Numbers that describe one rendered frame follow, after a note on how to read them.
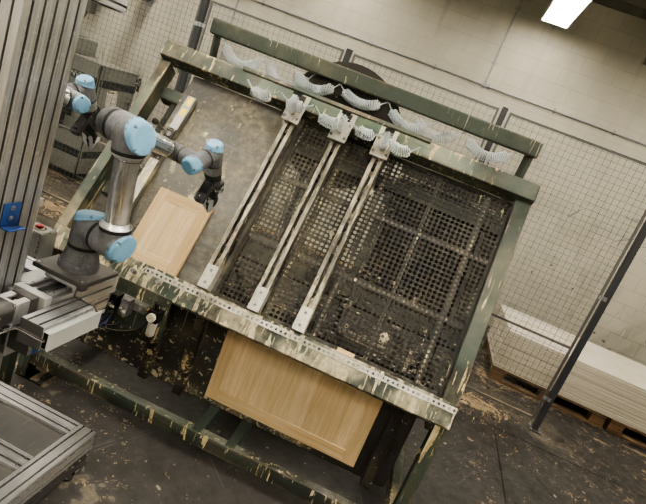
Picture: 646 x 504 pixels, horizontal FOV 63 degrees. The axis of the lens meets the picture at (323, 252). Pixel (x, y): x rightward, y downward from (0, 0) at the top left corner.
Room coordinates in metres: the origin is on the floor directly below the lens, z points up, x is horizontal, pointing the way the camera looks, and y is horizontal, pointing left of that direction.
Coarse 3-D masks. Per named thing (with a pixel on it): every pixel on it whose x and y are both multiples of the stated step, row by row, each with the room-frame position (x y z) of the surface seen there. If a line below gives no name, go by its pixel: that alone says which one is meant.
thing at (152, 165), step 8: (184, 104) 2.97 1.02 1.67; (192, 104) 2.97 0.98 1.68; (176, 120) 2.91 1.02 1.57; (184, 120) 2.93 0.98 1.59; (176, 128) 2.89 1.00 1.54; (176, 136) 2.90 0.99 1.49; (152, 160) 2.78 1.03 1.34; (160, 160) 2.80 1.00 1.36; (144, 168) 2.75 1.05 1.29; (152, 168) 2.75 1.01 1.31; (144, 176) 2.72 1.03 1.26; (152, 176) 2.76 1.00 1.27; (136, 184) 2.70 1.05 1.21; (144, 184) 2.71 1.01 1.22; (136, 192) 2.67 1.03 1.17; (136, 200) 2.67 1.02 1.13
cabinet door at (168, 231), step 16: (160, 192) 2.71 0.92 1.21; (160, 208) 2.66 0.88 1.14; (176, 208) 2.67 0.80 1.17; (192, 208) 2.68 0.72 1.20; (144, 224) 2.61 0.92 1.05; (160, 224) 2.62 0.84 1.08; (176, 224) 2.63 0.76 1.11; (192, 224) 2.63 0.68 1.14; (144, 240) 2.57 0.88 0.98; (160, 240) 2.58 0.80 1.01; (176, 240) 2.58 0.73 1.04; (192, 240) 2.59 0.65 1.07; (144, 256) 2.52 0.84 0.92; (160, 256) 2.53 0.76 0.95; (176, 256) 2.54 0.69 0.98; (176, 272) 2.49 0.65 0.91
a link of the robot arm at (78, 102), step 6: (66, 90) 2.13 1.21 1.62; (72, 90) 2.21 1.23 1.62; (66, 96) 2.12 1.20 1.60; (72, 96) 2.15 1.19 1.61; (78, 96) 2.15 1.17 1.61; (84, 96) 2.17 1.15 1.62; (66, 102) 2.13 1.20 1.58; (72, 102) 2.14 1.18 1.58; (78, 102) 2.15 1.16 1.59; (84, 102) 2.17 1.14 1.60; (90, 102) 2.19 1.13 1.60; (72, 108) 2.16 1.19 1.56; (78, 108) 2.15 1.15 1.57; (84, 108) 2.17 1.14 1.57
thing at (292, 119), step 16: (288, 112) 2.91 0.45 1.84; (288, 128) 2.91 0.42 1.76; (288, 144) 2.93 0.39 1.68; (272, 160) 2.80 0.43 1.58; (256, 176) 2.74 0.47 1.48; (256, 192) 2.70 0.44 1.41; (240, 208) 2.64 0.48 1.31; (240, 224) 2.60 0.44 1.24; (224, 240) 2.55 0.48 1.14; (224, 256) 2.51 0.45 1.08; (208, 272) 2.46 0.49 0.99; (208, 288) 2.42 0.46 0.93
